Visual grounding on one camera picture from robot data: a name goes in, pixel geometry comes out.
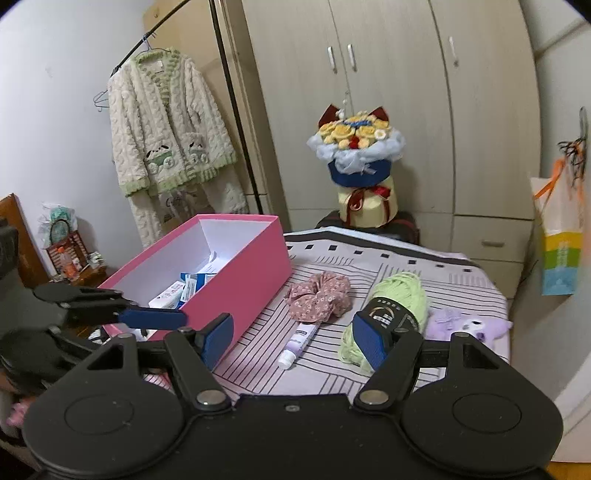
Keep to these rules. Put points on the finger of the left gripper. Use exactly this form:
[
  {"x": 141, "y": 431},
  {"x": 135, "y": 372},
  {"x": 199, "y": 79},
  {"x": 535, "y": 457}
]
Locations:
[{"x": 116, "y": 312}]

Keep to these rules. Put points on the black clothes rack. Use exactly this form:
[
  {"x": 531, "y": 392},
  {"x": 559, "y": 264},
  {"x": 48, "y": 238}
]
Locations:
[{"x": 226, "y": 92}]

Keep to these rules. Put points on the green yarn ball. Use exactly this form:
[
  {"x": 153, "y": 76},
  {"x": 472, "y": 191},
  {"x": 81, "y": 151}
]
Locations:
[{"x": 399, "y": 301}]

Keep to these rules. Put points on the pink storage box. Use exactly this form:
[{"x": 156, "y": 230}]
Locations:
[{"x": 246, "y": 256}]

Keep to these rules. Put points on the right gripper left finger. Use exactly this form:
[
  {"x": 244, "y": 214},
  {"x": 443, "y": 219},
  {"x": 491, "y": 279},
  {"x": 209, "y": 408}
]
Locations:
[{"x": 193, "y": 355}]

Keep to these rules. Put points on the purple plush toy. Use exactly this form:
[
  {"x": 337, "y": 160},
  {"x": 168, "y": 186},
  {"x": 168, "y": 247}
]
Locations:
[{"x": 443, "y": 323}]

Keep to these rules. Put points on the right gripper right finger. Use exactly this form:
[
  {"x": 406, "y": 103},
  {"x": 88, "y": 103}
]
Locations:
[{"x": 393, "y": 354}]

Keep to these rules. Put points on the cream pyjama trousers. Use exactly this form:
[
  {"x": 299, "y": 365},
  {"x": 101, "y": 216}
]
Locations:
[{"x": 156, "y": 215}]

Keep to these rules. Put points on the colourful paper gift bag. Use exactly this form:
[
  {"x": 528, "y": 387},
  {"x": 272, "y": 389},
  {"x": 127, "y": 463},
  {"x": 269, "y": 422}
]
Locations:
[{"x": 558, "y": 201}]

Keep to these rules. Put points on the purple cream tube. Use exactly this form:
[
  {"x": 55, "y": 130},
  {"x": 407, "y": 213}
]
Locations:
[{"x": 292, "y": 350}]

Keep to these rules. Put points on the cream green knit cardigan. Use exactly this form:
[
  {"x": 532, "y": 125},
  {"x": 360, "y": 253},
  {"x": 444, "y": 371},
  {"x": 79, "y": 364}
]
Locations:
[{"x": 166, "y": 128}]

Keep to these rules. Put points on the white door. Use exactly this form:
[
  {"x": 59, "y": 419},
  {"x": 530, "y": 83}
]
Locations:
[{"x": 574, "y": 399}]

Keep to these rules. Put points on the flower bouquet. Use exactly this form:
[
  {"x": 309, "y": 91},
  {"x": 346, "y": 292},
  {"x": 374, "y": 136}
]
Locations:
[{"x": 359, "y": 151}]

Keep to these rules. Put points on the pink floral scrunchie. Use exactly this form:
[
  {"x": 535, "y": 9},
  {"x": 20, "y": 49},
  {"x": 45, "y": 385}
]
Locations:
[{"x": 319, "y": 298}]

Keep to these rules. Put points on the beige wardrobe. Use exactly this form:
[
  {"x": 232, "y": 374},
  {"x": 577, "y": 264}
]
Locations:
[{"x": 457, "y": 79}]

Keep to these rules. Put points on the blue white tube box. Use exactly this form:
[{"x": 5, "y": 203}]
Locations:
[{"x": 192, "y": 283}]

